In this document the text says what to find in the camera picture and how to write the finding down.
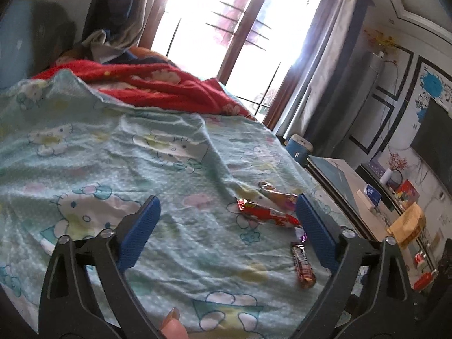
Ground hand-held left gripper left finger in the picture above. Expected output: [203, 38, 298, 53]
[37, 195, 166, 339]

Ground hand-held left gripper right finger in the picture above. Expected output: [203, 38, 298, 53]
[290, 194, 431, 339]

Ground brown candy bar wrapper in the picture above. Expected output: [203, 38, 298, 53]
[290, 241, 316, 290]

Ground red snack wrapper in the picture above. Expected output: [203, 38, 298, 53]
[236, 198, 301, 228]

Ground gold and purple snack wrapper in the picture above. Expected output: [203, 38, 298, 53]
[257, 181, 300, 213]

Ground person's left hand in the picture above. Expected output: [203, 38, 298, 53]
[160, 307, 188, 339]

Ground long white box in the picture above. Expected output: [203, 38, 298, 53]
[356, 189, 375, 210]

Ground light green printed blanket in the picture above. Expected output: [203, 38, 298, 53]
[0, 69, 357, 339]

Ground white desk with drawer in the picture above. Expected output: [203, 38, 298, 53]
[307, 157, 435, 279]

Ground blue tissue pack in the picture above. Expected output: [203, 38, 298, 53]
[365, 184, 381, 206]

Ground red printed box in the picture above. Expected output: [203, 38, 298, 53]
[395, 179, 420, 210]

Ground dark low cabinet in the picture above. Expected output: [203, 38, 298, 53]
[356, 162, 403, 213]

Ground blue stool with white top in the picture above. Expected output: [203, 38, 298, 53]
[285, 134, 314, 159]

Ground black television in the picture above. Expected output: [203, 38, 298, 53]
[410, 97, 452, 183]

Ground red flower print blanket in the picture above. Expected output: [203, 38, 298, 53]
[30, 59, 257, 120]

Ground grey beige curtain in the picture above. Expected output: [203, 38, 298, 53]
[275, 0, 371, 138]

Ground white standing air conditioner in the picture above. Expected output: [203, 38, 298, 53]
[365, 51, 386, 94]

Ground grey cloth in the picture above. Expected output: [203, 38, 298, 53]
[82, 29, 119, 62]

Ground yellow artificial flowers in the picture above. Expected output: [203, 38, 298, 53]
[364, 28, 400, 56]

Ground wooden framed window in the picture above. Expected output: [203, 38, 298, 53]
[150, 0, 340, 125]

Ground dark blue and beige curtain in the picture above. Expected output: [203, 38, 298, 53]
[83, 0, 170, 52]

